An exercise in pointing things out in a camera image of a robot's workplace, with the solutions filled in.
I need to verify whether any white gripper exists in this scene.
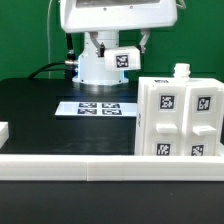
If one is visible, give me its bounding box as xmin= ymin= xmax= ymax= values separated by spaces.
xmin=60 ymin=0 xmax=177 ymax=57

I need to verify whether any white cabinet top block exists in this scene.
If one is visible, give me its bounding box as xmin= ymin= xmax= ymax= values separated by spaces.
xmin=104 ymin=46 xmax=141 ymax=71

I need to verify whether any white cabinet body box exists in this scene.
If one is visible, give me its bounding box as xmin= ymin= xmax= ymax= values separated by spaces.
xmin=134 ymin=63 xmax=224 ymax=156

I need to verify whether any white cabinet door panel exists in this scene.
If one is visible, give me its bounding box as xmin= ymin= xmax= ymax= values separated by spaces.
xmin=144 ymin=85 xmax=185 ymax=156
xmin=181 ymin=86 xmax=223 ymax=156

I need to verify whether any white tag base sheet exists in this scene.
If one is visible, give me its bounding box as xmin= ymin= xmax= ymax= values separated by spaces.
xmin=55 ymin=101 xmax=137 ymax=117

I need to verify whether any black cable bundle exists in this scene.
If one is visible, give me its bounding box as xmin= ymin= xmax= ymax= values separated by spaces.
xmin=27 ymin=61 xmax=75 ymax=80

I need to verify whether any white U-shaped fence frame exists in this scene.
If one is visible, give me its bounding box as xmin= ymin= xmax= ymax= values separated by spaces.
xmin=0 ymin=121 xmax=224 ymax=182

